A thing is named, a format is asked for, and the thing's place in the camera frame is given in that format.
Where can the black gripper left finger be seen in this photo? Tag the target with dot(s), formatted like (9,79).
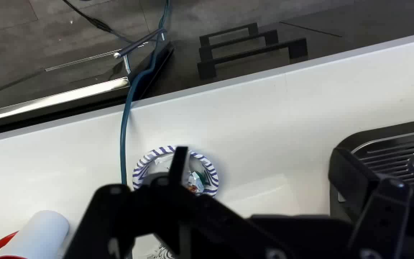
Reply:
(121,220)

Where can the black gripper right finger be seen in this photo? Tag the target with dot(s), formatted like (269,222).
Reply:
(389,220)

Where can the black Keurig coffee machine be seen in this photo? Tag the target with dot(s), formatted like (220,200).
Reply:
(360,153)

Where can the green coffee pod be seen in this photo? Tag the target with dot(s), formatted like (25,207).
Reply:
(206,179)

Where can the blue patterned paper plate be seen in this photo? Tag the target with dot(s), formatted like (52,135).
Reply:
(144,166)

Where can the white mug red interior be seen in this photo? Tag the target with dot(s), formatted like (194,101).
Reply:
(39,235)

